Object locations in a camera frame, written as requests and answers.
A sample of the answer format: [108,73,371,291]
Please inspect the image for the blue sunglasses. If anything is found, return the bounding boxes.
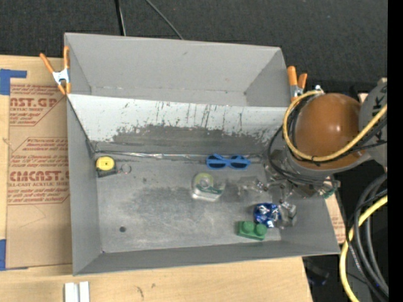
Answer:
[206,154,252,172]

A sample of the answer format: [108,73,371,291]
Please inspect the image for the blue shiny foil wrapper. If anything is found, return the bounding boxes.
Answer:
[253,202,281,228]

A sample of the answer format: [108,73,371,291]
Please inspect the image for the yellow and black tape measure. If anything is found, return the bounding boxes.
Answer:
[95,155,132,179]

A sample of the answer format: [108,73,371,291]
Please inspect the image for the grey metal bin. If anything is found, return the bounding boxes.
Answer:
[64,32,341,276]

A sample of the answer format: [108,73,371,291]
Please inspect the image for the green toy brick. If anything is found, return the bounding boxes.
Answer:
[236,220,268,242]

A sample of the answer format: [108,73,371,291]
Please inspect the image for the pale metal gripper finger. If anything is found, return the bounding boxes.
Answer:
[237,177,273,196]
[278,201,298,230]

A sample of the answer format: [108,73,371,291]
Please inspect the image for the clear tape dispenser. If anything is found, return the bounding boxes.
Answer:
[190,172,226,203]

